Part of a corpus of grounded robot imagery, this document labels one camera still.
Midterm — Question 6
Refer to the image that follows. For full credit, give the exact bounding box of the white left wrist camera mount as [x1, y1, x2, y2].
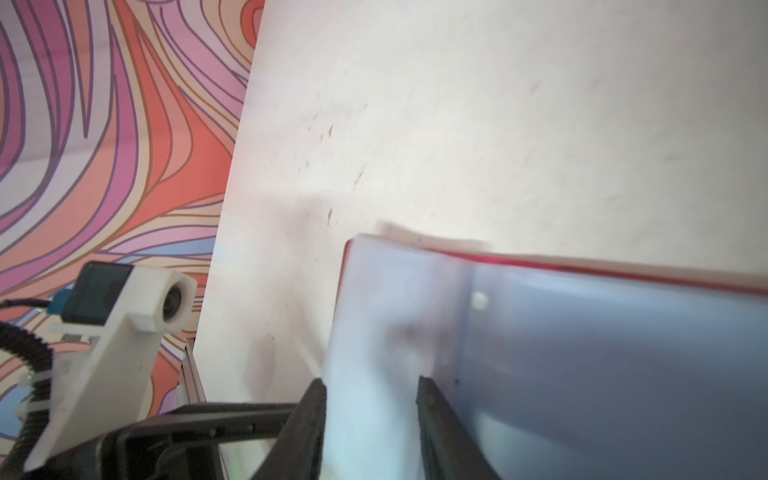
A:
[23, 262, 198, 471]

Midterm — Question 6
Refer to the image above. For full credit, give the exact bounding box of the red leather card holder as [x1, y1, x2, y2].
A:
[322, 237, 767, 479]

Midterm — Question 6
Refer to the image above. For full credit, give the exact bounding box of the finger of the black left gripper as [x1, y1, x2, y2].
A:
[35, 402, 296, 479]

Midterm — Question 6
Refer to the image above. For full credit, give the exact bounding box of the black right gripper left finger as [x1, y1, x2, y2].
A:
[252, 378, 327, 480]

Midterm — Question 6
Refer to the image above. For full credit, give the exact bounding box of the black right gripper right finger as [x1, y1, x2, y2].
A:
[416, 376, 500, 480]

